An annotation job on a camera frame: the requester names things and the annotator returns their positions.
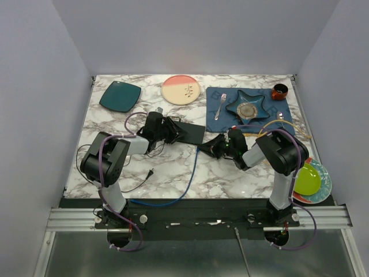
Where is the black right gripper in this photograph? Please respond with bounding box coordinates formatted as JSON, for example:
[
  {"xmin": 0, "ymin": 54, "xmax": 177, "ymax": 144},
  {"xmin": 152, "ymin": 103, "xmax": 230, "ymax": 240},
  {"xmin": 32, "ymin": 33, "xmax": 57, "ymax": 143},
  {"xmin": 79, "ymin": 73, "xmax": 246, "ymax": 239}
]
[{"xmin": 198, "ymin": 133, "xmax": 237, "ymax": 159}]

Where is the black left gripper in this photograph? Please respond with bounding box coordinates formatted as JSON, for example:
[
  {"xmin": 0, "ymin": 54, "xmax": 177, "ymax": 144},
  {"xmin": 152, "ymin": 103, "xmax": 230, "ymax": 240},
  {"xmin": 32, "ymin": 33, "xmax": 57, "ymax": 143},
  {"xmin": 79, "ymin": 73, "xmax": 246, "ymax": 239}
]
[{"xmin": 155, "ymin": 117, "xmax": 188, "ymax": 145}]

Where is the black network switch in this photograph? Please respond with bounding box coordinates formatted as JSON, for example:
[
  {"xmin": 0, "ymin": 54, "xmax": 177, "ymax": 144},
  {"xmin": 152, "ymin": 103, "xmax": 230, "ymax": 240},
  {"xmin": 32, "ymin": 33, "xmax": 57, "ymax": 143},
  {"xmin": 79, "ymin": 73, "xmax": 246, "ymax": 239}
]
[{"xmin": 174, "ymin": 121, "xmax": 206, "ymax": 145}]

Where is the blue ethernet cable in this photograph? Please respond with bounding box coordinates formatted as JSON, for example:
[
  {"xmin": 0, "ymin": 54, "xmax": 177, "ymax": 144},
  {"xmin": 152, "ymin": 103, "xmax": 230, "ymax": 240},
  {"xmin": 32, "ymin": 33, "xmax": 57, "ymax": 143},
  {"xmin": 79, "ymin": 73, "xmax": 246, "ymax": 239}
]
[{"xmin": 128, "ymin": 147, "xmax": 202, "ymax": 207}]

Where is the black power cord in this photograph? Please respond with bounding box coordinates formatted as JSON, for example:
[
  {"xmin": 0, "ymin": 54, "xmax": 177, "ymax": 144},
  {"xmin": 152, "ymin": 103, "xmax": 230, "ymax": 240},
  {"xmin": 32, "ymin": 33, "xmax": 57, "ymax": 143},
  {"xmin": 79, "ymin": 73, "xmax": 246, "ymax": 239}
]
[{"xmin": 76, "ymin": 115, "xmax": 182, "ymax": 193}]

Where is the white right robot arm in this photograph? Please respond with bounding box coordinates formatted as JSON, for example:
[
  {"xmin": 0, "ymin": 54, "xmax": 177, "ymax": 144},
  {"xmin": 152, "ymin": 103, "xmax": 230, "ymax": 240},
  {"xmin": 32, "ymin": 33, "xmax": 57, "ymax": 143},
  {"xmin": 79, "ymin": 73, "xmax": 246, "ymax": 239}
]
[{"xmin": 198, "ymin": 128, "xmax": 309, "ymax": 226}]

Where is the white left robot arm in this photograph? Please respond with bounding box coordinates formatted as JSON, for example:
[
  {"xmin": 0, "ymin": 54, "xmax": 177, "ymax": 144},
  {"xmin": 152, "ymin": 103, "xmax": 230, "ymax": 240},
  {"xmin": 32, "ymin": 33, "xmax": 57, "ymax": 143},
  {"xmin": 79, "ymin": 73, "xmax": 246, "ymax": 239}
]
[{"xmin": 80, "ymin": 111, "xmax": 187, "ymax": 228}]

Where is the blue cloth placemat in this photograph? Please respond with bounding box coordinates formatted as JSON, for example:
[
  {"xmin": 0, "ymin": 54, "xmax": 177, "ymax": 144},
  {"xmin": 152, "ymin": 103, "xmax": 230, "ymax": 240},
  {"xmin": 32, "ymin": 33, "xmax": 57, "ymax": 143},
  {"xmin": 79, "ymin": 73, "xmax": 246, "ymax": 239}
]
[{"xmin": 206, "ymin": 87, "xmax": 292, "ymax": 134}]

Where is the pink and cream round plate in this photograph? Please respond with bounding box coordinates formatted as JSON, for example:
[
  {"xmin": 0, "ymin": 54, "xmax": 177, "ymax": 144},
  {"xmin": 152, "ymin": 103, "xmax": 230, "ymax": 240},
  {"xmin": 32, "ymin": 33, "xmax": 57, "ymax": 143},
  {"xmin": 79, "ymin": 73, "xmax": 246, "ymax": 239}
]
[{"xmin": 161, "ymin": 74, "xmax": 201, "ymax": 105}]

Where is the blue star-shaped dish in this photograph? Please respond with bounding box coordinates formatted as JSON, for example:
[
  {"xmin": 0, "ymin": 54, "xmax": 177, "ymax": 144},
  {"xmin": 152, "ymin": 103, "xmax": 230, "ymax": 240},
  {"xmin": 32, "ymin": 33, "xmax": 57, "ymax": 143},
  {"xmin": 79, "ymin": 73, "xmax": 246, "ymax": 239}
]
[{"xmin": 225, "ymin": 89, "xmax": 270, "ymax": 125}]

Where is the silver fork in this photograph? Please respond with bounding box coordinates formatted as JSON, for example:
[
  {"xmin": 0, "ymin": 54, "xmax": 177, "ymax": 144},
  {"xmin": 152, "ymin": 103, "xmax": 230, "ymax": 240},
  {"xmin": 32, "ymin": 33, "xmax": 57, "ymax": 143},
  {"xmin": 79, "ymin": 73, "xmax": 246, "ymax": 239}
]
[{"xmin": 214, "ymin": 93, "xmax": 227, "ymax": 120}]

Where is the teal square plate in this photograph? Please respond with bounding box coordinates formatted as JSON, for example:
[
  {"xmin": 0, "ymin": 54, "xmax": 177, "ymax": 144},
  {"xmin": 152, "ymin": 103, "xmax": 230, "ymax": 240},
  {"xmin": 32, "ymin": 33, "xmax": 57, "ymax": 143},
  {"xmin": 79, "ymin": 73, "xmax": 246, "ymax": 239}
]
[{"xmin": 99, "ymin": 81, "xmax": 141, "ymax": 113}]

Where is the silver spoon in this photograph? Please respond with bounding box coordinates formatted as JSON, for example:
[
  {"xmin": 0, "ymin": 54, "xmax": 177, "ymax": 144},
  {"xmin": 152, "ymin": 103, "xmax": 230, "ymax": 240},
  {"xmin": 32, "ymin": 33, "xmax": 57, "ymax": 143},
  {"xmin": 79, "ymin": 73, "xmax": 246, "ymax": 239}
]
[{"xmin": 276, "ymin": 111, "xmax": 285, "ymax": 128}]

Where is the orange-brown mug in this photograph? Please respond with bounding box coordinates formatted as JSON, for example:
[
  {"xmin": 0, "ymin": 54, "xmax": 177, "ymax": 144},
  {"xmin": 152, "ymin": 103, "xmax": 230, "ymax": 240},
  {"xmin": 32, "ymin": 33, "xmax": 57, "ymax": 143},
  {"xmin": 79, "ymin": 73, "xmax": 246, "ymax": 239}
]
[{"xmin": 271, "ymin": 84, "xmax": 288, "ymax": 101}]

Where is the red rimmed plate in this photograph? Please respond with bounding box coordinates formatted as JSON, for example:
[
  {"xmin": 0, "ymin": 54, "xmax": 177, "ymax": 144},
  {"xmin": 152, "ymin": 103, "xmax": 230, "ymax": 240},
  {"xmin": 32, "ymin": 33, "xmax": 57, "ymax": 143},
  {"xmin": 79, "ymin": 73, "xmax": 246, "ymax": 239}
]
[{"xmin": 291, "ymin": 157, "xmax": 315, "ymax": 204}]

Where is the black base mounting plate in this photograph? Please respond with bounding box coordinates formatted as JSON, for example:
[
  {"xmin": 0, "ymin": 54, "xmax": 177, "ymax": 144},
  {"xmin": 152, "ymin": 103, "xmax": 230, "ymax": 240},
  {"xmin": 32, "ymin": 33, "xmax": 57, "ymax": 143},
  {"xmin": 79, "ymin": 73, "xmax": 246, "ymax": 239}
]
[{"xmin": 47, "ymin": 199, "xmax": 347, "ymax": 246}]

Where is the lime green plate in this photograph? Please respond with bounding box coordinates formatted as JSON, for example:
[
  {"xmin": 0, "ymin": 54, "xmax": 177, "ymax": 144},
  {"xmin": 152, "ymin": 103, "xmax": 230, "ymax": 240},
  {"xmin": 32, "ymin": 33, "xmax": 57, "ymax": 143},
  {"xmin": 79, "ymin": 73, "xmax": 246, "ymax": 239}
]
[{"xmin": 293, "ymin": 163, "xmax": 322, "ymax": 196}]

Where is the light blue patterned plate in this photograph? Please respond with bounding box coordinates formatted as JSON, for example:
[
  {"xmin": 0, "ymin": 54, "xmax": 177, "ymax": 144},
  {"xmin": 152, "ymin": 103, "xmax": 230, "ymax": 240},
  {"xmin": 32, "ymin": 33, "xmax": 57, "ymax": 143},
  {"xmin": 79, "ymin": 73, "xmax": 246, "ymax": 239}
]
[{"xmin": 304, "ymin": 158, "xmax": 333, "ymax": 204}]

